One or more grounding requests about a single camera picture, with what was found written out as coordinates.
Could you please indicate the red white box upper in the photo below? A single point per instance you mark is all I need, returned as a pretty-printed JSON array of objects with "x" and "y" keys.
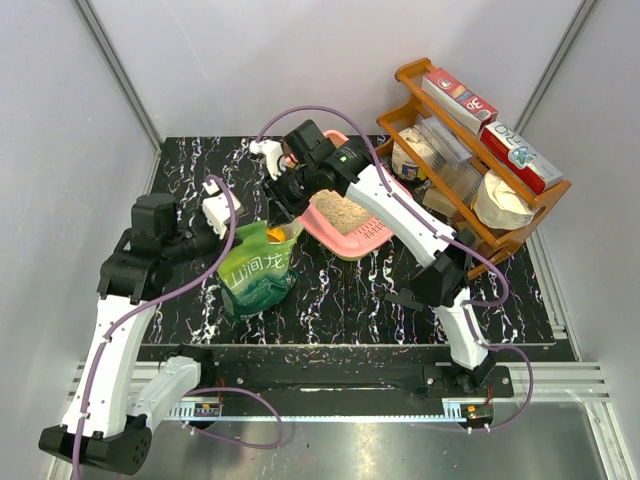
[{"x": 468, "y": 108}]

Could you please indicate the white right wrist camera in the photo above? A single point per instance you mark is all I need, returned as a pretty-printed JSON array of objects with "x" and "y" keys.
[{"x": 272, "y": 153}]

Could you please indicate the tan sponge block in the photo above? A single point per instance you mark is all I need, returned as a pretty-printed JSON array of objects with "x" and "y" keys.
[{"x": 437, "y": 201}]

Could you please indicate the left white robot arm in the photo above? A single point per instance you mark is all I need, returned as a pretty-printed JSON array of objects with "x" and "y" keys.
[{"x": 105, "y": 426}]

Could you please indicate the black bag clip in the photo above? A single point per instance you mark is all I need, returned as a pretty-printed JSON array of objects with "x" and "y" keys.
[{"x": 404, "y": 298}]

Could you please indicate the yellow plastic litter scoop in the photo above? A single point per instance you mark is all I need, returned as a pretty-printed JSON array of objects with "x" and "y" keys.
[{"x": 276, "y": 235}]

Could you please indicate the clear plastic box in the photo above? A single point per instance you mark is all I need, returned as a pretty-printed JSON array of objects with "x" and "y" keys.
[{"x": 444, "y": 142}]

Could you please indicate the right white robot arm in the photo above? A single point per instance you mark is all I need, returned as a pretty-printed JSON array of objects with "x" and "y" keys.
[{"x": 306, "y": 162}]

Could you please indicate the green cat litter bag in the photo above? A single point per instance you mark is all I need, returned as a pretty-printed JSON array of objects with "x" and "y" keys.
[{"x": 257, "y": 275}]

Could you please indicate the pink green litter box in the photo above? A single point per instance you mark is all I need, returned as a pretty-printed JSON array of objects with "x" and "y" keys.
[{"x": 346, "y": 229}]

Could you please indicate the red white box lower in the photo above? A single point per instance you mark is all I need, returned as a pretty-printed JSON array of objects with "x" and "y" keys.
[{"x": 532, "y": 168}]

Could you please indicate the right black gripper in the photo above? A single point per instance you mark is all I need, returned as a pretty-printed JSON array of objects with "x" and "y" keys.
[{"x": 281, "y": 210}]

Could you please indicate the wooden two-tier shelf rack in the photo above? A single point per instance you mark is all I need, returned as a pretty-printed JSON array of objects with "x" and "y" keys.
[{"x": 461, "y": 188}]

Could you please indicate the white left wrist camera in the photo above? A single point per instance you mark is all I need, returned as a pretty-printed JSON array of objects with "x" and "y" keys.
[{"x": 217, "y": 206}]

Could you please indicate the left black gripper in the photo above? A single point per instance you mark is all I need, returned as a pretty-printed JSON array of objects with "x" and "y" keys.
[{"x": 219, "y": 246}]

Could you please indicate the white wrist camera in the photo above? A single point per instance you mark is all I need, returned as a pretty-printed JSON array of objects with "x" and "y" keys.
[
  {"x": 272, "y": 153},
  {"x": 217, "y": 206}
]

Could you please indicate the red white box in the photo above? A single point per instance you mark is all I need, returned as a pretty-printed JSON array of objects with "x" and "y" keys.
[
  {"x": 532, "y": 168},
  {"x": 468, "y": 108}
]

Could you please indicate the beige paper bag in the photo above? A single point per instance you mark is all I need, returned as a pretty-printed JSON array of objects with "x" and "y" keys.
[{"x": 498, "y": 206}]

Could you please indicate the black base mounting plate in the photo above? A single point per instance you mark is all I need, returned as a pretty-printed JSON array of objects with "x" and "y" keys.
[{"x": 426, "y": 370}]

